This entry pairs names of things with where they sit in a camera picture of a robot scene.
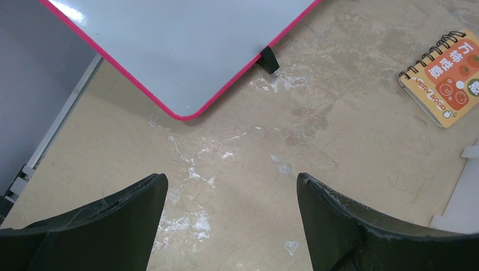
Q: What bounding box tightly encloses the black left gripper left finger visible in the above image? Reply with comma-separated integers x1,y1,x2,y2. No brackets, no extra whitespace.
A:
1,173,168,270

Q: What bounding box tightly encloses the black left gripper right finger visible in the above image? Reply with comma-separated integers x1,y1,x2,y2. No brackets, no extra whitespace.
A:
297,173,478,270

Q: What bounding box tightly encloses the white plastic bin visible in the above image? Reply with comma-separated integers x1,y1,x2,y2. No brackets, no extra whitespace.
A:
430,142,478,234

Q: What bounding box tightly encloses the orange spiral notebook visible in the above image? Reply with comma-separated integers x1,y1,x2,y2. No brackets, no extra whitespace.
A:
398,29,478,128

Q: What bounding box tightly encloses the black whiteboard clip lower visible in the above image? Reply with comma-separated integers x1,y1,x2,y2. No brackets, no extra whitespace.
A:
255,46,280,75

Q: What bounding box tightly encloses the pink-framed whiteboard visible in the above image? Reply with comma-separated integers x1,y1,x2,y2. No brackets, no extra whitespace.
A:
43,1,318,121

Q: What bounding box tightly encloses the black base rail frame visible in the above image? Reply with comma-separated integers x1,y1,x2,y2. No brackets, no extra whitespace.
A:
1,54,103,222

